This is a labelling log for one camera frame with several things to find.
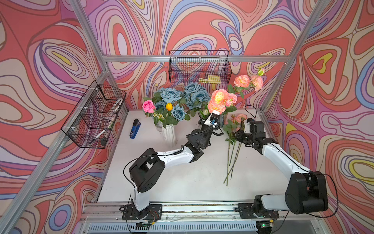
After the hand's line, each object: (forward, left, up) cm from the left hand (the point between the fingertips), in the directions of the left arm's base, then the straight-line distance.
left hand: (215, 108), depth 71 cm
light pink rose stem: (+21, -25, -30) cm, 45 cm away
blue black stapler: (+17, +52, -35) cm, 65 cm away
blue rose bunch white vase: (-3, +25, -3) cm, 25 cm away
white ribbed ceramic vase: (0, +25, -23) cm, 34 cm away
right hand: (-1, -16, -24) cm, 29 cm away
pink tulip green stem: (+13, -19, -32) cm, 40 cm away
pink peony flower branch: (-15, -13, -36) cm, 41 cm away
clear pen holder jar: (+16, -11, -27) cm, 34 cm away
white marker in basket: (-9, +60, -11) cm, 61 cm away
